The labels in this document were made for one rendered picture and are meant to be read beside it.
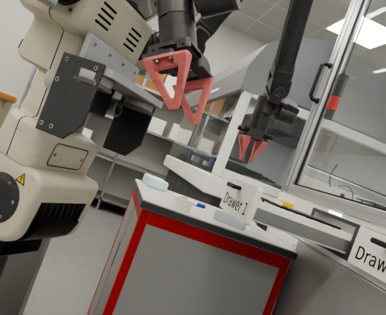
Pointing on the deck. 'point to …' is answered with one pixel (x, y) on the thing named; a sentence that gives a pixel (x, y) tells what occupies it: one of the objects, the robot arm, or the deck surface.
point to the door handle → (317, 80)
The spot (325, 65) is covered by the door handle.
